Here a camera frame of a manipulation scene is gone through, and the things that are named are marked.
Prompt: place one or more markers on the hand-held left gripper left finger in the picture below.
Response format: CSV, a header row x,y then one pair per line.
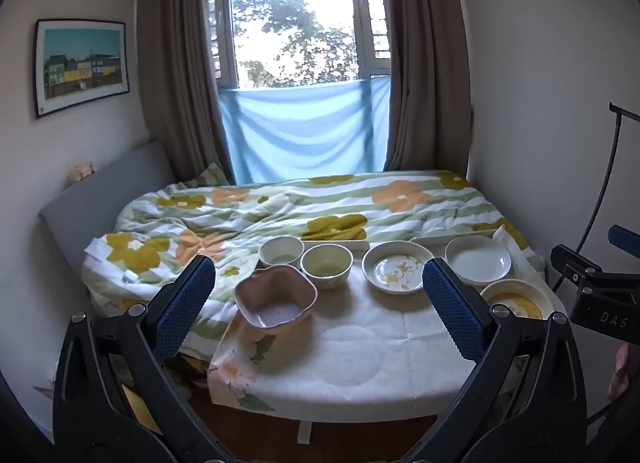
x,y
182,303

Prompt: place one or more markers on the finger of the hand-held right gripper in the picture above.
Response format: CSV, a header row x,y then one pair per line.
x,y
575,263
625,239

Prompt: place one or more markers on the person's right hand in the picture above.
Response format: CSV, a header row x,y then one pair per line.
x,y
620,373

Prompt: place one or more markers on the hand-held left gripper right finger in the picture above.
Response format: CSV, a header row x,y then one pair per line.
x,y
452,308

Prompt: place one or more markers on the framed wall picture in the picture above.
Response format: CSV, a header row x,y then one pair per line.
x,y
80,65

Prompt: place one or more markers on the cream round bowl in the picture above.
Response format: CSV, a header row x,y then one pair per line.
x,y
325,265

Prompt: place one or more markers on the small white bowl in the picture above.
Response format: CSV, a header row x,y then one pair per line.
x,y
280,250

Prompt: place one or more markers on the pink wavy-edged bowl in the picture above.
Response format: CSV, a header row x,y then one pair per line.
x,y
272,300

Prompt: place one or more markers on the green striped pillow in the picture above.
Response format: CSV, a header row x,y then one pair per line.
x,y
210,177

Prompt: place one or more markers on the floral cream plate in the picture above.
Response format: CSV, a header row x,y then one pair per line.
x,y
395,268

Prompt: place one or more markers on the plain white plate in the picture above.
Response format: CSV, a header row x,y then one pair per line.
x,y
477,259

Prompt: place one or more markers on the floral striped blanket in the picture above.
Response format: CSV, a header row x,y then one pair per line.
x,y
300,203

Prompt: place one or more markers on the yellow-centred plate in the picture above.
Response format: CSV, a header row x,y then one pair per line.
x,y
517,300

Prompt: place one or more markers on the light blue cloth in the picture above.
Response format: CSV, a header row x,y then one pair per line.
x,y
300,133

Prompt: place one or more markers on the white floral tablecloth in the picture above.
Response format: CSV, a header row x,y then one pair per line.
x,y
360,348

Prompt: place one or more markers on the small beige plush toy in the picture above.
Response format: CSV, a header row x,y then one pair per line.
x,y
82,170

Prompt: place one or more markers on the grey padded headboard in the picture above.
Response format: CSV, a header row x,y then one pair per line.
x,y
100,198

